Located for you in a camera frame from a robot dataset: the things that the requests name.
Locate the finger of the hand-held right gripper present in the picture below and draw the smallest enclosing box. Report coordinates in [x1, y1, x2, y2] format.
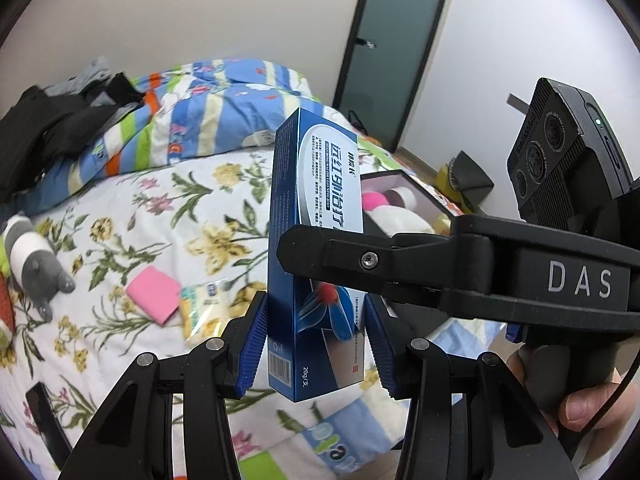
[276, 225, 494, 289]
[300, 273, 447, 312]

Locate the person's right hand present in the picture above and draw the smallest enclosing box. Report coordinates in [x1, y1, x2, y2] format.
[505, 345, 631, 437]

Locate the pink foam block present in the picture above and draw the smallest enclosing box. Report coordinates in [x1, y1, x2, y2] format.
[126, 266, 182, 327]

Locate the floral blanket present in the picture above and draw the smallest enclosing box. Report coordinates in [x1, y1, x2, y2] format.
[0, 105, 451, 411]

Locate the grey garment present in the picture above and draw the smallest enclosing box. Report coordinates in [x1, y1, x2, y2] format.
[42, 56, 113, 96]

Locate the blue striped quilt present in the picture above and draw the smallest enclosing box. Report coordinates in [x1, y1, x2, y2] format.
[15, 60, 321, 211]

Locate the grey raccoon plush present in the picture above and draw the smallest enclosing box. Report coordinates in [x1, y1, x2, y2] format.
[2, 214, 77, 322]

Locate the black paper bag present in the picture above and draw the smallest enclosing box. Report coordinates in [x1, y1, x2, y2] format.
[447, 150, 496, 213]

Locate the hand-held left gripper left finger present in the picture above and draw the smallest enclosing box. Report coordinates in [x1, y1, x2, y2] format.
[57, 290, 268, 480]

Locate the blue medicine box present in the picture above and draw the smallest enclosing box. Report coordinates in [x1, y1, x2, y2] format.
[266, 106, 373, 403]

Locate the white plush toy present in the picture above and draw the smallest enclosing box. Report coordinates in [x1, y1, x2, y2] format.
[370, 207, 436, 236]

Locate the black phone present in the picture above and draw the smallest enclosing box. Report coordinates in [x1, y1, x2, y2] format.
[25, 381, 73, 466]

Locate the black jacket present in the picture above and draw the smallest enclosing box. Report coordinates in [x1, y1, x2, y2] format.
[0, 72, 146, 196]

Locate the yellow plastic bag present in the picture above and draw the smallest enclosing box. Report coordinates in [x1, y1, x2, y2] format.
[434, 162, 458, 192]

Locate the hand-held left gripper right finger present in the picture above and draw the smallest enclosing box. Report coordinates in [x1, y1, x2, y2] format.
[364, 294, 583, 480]

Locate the frosted glass door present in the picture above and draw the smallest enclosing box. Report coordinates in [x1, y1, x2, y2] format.
[336, 0, 456, 151]

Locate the clear snack packet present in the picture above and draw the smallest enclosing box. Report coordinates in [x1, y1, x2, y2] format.
[179, 282, 236, 343]

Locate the red green plush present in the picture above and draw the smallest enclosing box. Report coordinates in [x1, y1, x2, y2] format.
[0, 277, 15, 346]

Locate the black cardboard box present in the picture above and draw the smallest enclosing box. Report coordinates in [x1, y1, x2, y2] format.
[357, 170, 463, 241]

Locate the striped bed sheet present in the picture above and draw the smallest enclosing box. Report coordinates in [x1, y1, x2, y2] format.
[165, 320, 506, 480]

